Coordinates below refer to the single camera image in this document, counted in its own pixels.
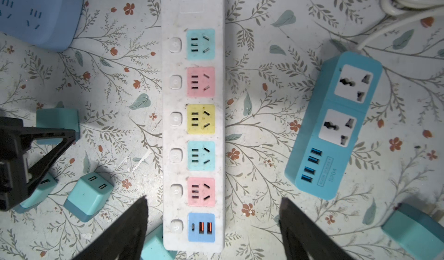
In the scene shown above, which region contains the green plug adapter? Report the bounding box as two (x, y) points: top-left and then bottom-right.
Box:
(382, 203), (444, 260)

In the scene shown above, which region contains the bundled white cable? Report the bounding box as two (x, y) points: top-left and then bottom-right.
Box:
(355, 0), (444, 51)

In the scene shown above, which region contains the long white power strip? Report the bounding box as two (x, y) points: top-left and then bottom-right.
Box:
(161, 0), (225, 254)

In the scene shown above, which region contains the blue square power socket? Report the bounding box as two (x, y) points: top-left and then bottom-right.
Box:
(1, 0), (84, 52)

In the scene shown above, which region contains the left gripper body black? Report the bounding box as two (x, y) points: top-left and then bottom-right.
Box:
(1, 117), (28, 211)

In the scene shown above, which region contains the teal power strip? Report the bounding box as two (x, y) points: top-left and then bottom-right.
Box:
(284, 51), (383, 201)

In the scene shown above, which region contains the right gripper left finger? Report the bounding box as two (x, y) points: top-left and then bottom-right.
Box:
(74, 196), (149, 260)

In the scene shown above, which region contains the teal plug adapter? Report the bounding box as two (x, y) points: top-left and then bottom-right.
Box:
(141, 224), (177, 260)
(64, 172), (114, 223)
(36, 107), (80, 142)
(13, 173), (57, 214)

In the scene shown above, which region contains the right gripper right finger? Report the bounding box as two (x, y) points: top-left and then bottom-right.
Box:
(279, 198), (352, 260)

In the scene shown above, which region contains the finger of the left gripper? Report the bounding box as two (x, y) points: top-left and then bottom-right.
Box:
(13, 127), (76, 198)

